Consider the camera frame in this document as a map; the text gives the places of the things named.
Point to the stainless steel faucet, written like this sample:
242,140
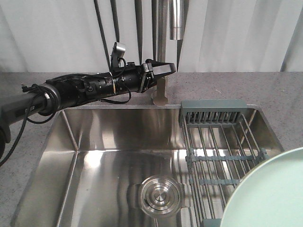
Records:
168,23

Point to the white pleated curtain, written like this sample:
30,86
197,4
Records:
219,35

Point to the stainless steel sink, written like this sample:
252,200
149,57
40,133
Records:
95,159

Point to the round steel drain cover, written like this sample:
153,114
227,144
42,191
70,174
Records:
160,196

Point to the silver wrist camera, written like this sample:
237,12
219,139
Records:
118,51

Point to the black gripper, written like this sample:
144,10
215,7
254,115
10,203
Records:
142,77

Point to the grey sink drying rack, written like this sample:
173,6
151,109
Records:
221,149

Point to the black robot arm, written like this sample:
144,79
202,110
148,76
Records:
39,103

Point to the light green round plate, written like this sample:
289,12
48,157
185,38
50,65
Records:
271,195

